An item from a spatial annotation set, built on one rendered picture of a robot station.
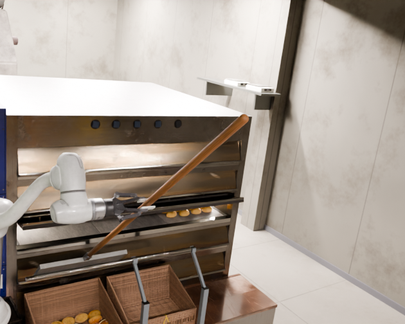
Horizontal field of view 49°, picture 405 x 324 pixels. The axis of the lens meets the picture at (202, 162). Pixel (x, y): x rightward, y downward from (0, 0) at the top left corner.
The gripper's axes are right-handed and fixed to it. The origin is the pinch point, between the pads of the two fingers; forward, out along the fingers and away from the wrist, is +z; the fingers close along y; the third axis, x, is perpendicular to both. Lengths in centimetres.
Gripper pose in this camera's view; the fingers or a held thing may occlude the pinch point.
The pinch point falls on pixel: (146, 204)
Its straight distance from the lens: 202.0
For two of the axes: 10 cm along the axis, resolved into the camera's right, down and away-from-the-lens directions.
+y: 2.5, 9.1, -3.2
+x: 4.8, -4.1, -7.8
